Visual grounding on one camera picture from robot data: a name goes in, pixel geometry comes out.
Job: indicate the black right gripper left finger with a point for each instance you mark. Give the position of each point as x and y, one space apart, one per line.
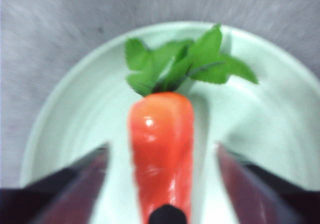
57 196

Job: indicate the green plate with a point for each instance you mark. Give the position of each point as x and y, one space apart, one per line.
75 121

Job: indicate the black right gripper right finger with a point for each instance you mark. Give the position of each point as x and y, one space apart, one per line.
257 196

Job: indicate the orange toy carrot with leaves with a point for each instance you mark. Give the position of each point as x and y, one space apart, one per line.
162 146

